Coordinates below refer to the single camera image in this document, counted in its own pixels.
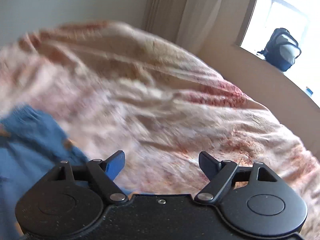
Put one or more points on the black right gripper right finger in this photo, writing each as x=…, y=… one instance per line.
x=220, y=175

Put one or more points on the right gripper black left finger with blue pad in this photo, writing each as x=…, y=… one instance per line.
x=102, y=174

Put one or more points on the blue pants orange print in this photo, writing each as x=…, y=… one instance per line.
x=44, y=184

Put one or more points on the pink floral bed cover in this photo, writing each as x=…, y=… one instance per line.
x=114, y=87

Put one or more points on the small blue box on sill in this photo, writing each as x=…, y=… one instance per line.
x=309, y=91

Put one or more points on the navy grey backpack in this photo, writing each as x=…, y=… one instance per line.
x=281, y=50

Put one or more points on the beige left curtain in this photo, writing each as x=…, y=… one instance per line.
x=187, y=23

